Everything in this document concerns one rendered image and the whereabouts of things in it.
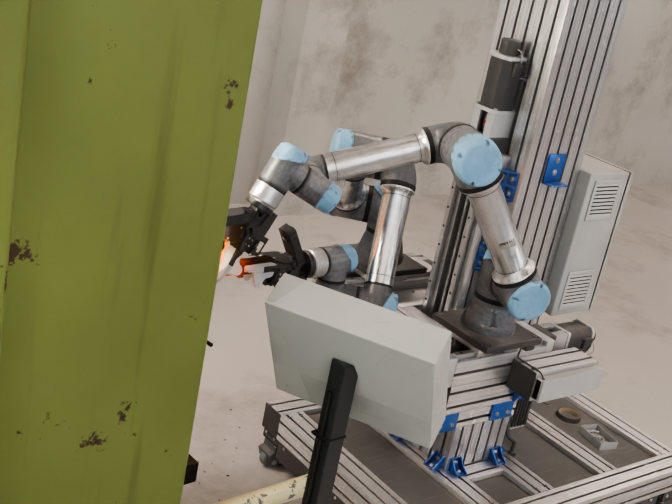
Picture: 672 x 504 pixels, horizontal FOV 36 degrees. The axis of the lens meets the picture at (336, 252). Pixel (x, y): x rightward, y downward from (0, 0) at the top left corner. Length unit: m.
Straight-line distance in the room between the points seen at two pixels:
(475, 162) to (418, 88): 4.14
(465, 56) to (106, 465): 5.25
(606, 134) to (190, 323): 6.55
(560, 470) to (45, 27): 2.54
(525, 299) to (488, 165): 0.39
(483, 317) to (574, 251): 0.49
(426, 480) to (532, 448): 0.51
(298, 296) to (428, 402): 0.31
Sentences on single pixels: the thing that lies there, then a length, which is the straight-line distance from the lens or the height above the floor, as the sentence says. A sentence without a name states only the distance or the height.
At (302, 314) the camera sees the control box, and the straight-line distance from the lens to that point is 1.88.
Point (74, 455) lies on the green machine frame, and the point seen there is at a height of 0.92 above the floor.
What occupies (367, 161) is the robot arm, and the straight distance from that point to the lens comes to 2.57.
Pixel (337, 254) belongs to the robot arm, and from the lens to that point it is 2.62.
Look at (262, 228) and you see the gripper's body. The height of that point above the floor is 1.10.
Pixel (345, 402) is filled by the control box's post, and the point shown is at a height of 1.00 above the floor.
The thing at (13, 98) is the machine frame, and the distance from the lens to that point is 1.40.
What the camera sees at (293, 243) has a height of 1.06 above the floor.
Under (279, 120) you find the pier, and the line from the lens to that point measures 5.84.
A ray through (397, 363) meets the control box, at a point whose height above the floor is 1.13.
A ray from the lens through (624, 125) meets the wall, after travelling 8.30.
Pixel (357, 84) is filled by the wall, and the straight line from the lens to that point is 6.28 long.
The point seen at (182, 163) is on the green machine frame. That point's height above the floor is 1.43.
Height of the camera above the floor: 1.92
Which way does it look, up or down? 20 degrees down
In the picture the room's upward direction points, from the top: 12 degrees clockwise
